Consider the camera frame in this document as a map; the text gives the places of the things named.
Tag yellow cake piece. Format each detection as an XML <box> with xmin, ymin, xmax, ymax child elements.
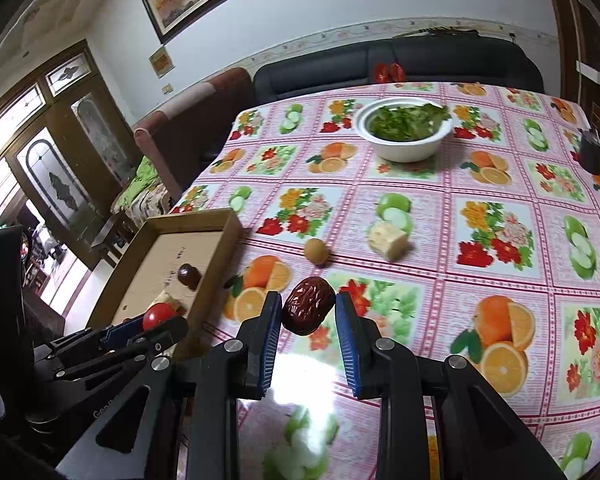
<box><xmin>367</xmin><ymin>220</ymin><xmax>410</xmax><ymax>261</ymax></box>
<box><xmin>149</xmin><ymin>290</ymin><xmax>186</xmax><ymax>314</ymax></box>

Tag dark red jujube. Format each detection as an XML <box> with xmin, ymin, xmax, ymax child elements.
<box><xmin>282</xmin><ymin>276</ymin><xmax>336</xmax><ymax>336</ymax></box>

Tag small red tomato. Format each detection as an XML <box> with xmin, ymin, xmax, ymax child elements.
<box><xmin>142</xmin><ymin>302</ymin><xmax>178</xmax><ymax>332</ymax></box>

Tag dark plum lower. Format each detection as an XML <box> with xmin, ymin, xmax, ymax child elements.
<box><xmin>178</xmin><ymin>263</ymin><xmax>201</xmax><ymax>290</ymax></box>

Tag cardboard tray box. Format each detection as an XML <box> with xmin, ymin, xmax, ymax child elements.
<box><xmin>87</xmin><ymin>208</ymin><xmax>242</xmax><ymax>361</ymax></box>

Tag green patterned cushion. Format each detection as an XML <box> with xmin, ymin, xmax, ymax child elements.
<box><xmin>110</xmin><ymin>156</ymin><xmax>172</xmax><ymax>228</ymax></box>

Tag brown armchair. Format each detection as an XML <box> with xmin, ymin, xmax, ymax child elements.
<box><xmin>132</xmin><ymin>67</ymin><xmax>256</xmax><ymax>200</ymax></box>

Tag wooden glass door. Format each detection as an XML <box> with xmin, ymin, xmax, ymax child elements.
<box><xmin>0</xmin><ymin>40</ymin><xmax>140</xmax><ymax>269</ymax></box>

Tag floral fruit tablecloth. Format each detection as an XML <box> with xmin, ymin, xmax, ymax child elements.
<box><xmin>175</xmin><ymin>82</ymin><xmax>600</xmax><ymax>479</ymax></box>

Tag black leather sofa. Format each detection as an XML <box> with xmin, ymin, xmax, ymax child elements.
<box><xmin>253</xmin><ymin>32</ymin><xmax>544</xmax><ymax>104</ymax></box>

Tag dark cup on table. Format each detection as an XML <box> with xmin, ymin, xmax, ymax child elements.
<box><xmin>579</xmin><ymin>127</ymin><xmax>600</xmax><ymax>176</ymax></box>

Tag white bowl of greens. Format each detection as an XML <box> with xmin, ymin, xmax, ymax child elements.
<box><xmin>352</xmin><ymin>96</ymin><xmax>452</xmax><ymax>164</ymax></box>

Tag red objects on sofa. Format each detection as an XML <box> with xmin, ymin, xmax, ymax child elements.
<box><xmin>373</xmin><ymin>63</ymin><xmax>406</xmax><ymax>84</ymax></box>

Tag small wall calendar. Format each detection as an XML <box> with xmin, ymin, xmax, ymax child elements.
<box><xmin>149</xmin><ymin>46</ymin><xmax>174</xmax><ymax>78</ymax></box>

